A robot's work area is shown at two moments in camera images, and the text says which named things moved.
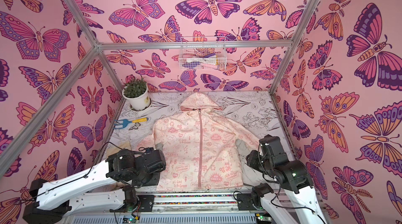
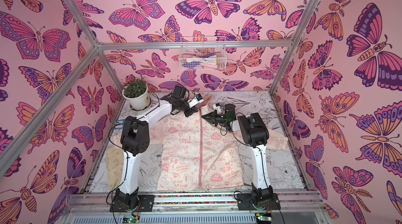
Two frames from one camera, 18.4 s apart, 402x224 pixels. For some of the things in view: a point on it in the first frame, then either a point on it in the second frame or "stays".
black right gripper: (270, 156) -> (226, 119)
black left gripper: (155, 182) -> (193, 110)
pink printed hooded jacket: (199, 140) stays
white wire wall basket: (202, 53) stays
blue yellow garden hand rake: (125, 122) stays
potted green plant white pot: (135, 91) stays
